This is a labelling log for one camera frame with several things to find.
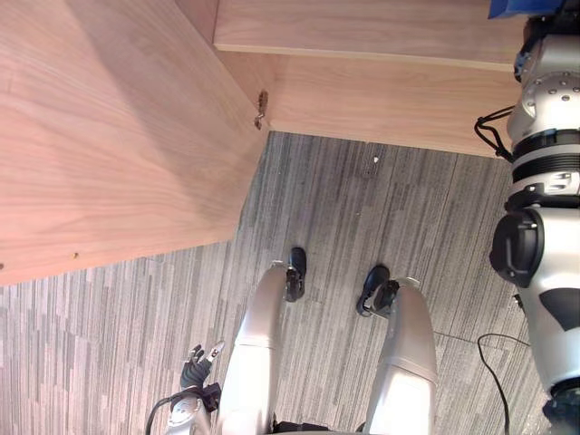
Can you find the robot right silver leg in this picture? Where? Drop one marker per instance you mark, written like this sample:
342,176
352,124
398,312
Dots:
405,358

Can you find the robot silver leg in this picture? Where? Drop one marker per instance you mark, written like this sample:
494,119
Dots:
405,358
256,353

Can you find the wooden cabinet door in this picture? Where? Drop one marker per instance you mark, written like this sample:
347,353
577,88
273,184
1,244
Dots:
113,149

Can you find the blue folder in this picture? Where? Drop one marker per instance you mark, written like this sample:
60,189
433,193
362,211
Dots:
521,8

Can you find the robot left dark foot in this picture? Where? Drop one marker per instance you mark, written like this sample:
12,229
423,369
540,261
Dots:
296,274

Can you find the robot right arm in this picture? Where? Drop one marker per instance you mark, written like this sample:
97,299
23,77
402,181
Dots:
550,254

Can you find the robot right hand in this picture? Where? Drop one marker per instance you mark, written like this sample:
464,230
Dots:
550,27

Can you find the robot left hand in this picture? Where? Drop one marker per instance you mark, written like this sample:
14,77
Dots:
194,369

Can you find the metal door hinge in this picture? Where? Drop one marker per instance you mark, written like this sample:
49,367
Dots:
261,109

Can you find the robot right dark foot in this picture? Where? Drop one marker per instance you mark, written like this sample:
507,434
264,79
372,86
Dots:
374,290

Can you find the robot black pelvis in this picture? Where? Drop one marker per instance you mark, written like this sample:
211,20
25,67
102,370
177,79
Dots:
301,428

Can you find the wooden cabinet body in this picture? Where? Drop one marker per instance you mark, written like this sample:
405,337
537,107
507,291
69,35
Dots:
385,86

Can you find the robot left silver leg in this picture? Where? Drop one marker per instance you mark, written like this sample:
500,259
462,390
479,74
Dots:
256,353

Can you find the robot dark foot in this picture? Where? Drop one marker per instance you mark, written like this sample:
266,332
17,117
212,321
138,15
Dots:
374,290
296,274

